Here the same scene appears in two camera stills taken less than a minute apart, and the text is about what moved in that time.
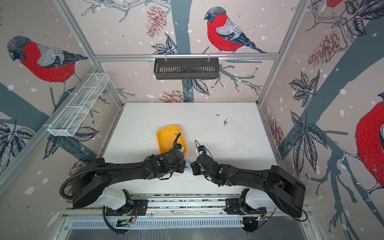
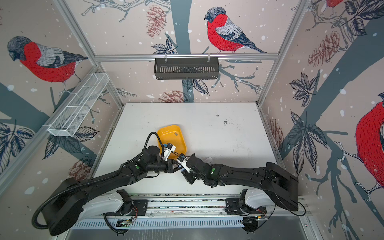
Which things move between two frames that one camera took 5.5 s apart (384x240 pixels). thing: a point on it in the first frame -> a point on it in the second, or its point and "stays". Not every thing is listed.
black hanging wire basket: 186,68 stays
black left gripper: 183,166 stays
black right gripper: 195,168 -> 188,176
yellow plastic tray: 167,136 stays
